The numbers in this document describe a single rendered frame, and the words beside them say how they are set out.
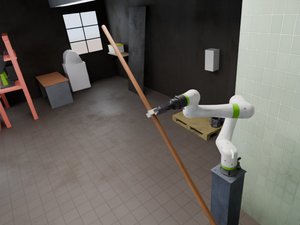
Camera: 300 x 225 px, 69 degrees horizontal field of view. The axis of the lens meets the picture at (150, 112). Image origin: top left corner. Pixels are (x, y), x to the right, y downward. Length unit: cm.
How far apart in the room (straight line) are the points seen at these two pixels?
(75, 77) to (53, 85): 119
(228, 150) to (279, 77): 80
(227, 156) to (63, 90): 599
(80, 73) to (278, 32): 680
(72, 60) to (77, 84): 81
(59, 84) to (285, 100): 612
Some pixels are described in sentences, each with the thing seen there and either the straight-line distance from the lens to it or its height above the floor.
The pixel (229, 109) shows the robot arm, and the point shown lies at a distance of 170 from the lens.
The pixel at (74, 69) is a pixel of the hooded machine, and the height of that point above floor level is 80.
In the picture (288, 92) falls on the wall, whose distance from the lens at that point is 223.
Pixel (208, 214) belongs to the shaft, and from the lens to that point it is 136.
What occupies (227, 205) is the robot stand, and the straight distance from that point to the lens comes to 221.
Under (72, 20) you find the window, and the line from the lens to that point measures 862.
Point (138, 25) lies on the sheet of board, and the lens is 679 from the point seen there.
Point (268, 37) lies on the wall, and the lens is 223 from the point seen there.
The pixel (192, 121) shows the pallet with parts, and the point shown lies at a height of 14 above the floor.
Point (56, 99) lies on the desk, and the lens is 724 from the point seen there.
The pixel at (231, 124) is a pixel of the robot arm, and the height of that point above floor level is 160.
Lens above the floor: 259
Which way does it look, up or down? 27 degrees down
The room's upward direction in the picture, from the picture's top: 7 degrees counter-clockwise
